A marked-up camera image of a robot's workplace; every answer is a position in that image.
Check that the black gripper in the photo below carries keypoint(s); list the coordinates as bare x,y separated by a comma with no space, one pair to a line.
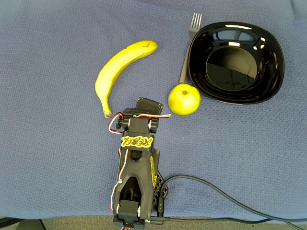
149,104

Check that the yellow banana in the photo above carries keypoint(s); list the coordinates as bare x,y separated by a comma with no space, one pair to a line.
115,64

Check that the black glossy plate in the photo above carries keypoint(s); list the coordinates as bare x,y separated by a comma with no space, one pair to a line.
230,69

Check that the green apple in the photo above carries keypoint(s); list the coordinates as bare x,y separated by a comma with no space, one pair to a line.
184,103

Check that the grey fork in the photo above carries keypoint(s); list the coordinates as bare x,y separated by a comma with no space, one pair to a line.
194,31

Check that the blue woven cloth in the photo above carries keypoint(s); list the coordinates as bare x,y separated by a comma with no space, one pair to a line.
48,119

